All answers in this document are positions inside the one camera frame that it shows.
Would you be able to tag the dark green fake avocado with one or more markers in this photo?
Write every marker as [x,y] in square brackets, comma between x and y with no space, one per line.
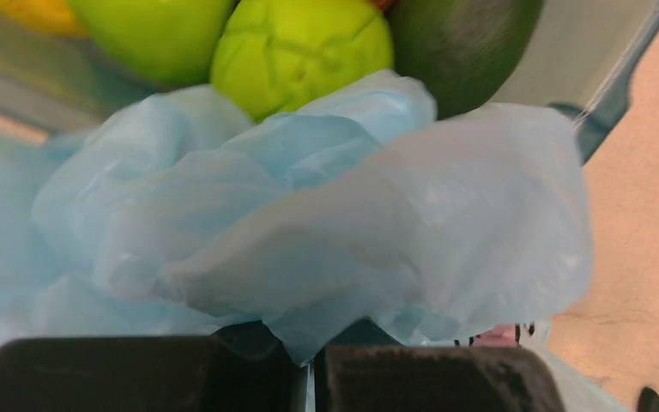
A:
[461,50]

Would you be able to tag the green fake pear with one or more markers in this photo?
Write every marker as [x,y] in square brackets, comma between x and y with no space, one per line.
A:
[170,42]

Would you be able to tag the yellow fake banana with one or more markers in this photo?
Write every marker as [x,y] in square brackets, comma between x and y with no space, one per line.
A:
[53,17]

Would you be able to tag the light blue plastic bag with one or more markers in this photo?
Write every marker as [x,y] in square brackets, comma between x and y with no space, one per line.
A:
[179,216]

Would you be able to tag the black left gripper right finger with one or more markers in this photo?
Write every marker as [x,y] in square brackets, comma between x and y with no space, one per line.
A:
[364,369]

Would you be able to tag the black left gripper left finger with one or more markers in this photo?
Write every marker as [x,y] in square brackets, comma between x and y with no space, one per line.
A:
[238,368]

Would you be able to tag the teal plastic fruit basket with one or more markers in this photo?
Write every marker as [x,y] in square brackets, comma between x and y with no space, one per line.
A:
[580,61]

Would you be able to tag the light green bumpy fake fruit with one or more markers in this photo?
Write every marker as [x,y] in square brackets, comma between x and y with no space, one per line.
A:
[277,56]

